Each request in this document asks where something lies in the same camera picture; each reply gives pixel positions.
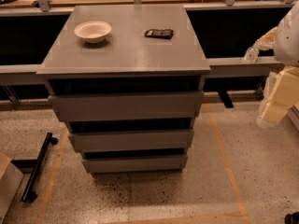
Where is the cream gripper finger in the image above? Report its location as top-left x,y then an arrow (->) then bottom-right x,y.
256,66 -> 299,129
253,27 -> 277,51

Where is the grey drawer cabinet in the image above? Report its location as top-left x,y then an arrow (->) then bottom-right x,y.
37,5 -> 210,160

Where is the black caster wheel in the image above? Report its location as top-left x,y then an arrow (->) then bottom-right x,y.
285,212 -> 299,224

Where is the grey top drawer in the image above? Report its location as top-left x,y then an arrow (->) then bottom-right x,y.
49,91 -> 203,121

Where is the grey metal rail shelf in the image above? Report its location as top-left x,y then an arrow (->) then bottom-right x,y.
0,56 -> 283,86

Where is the grey bottom drawer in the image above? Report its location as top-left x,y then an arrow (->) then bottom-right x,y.
82,155 -> 188,174

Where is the grey drawer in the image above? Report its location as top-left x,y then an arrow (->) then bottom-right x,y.
49,91 -> 203,121
68,129 -> 194,152
82,155 -> 188,174

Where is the black wheeled stand base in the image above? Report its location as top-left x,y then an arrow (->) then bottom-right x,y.
12,133 -> 58,203

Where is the clear sanitizer bottle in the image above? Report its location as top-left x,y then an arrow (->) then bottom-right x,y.
244,47 -> 259,63

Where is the white bowl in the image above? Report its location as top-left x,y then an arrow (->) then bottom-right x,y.
74,21 -> 112,44

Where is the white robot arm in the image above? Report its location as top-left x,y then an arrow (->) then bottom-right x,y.
253,3 -> 299,128

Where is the cardboard box left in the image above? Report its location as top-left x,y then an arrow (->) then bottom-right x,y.
0,152 -> 23,224

